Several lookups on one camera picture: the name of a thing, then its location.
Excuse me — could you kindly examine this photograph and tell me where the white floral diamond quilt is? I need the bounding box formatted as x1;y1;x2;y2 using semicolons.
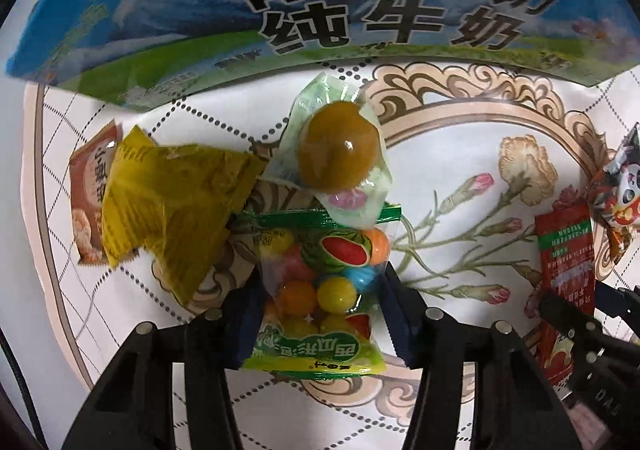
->
25;57;640;450

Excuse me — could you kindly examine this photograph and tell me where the long red snack packet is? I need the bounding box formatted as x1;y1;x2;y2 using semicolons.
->
534;197;598;386

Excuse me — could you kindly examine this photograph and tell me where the colourful candy ball bag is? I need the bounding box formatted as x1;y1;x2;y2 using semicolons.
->
227;202;403;381

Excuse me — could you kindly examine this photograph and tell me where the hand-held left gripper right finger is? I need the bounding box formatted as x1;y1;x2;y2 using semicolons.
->
377;265;571;450

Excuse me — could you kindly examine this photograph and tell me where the panda print snack packet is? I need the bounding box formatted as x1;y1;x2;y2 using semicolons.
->
587;122;640;263

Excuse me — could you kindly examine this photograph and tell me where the brown pink snack packet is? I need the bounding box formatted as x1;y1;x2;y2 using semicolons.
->
69;120;123;265

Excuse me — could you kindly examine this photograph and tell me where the cardboard box with blue print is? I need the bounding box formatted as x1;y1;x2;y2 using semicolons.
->
5;0;640;108

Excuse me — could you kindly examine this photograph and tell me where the black cable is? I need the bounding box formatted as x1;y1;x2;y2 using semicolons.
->
0;330;48;450

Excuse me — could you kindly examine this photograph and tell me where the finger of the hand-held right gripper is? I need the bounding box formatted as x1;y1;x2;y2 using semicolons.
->
594;281;640;328
537;292;603;348

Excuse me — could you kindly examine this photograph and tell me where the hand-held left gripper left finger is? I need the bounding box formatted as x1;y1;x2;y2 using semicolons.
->
62;275;268;450

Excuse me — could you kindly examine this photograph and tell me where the braised egg in clear packet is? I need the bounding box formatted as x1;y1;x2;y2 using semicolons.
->
262;72;393;226

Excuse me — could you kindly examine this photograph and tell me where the yellow snack packet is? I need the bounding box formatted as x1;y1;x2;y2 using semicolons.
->
101;126;266;307

